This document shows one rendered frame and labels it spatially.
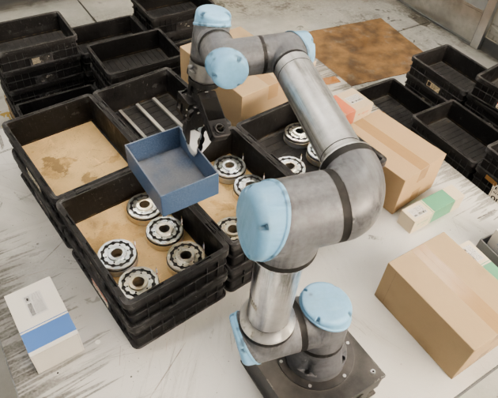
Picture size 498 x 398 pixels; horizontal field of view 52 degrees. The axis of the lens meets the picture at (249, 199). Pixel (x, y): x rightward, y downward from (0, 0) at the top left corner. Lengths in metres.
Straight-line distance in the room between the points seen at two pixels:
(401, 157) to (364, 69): 2.11
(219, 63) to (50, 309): 0.78
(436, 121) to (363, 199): 2.10
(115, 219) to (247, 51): 0.71
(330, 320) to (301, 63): 0.52
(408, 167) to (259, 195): 1.06
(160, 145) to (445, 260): 0.83
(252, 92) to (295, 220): 1.18
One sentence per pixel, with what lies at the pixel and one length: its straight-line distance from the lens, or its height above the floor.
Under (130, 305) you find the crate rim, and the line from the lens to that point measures 1.22.
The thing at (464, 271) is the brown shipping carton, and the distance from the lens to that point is 1.51.
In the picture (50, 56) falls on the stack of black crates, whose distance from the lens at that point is 2.86.
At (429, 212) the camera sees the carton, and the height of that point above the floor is 0.76.
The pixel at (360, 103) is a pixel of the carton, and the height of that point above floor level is 0.77.
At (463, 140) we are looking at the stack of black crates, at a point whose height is 0.38.
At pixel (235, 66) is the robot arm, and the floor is 1.43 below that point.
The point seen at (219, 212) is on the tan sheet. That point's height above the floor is 0.83.
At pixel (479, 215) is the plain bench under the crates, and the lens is 1.92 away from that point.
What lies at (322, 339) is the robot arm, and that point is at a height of 0.98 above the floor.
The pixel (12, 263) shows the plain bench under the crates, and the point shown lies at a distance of 1.66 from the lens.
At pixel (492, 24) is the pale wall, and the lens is 4.39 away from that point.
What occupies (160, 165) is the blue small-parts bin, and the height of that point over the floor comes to 1.07.
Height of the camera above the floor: 1.96
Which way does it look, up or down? 47 degrees down
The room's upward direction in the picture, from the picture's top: 5 degrees clockwise
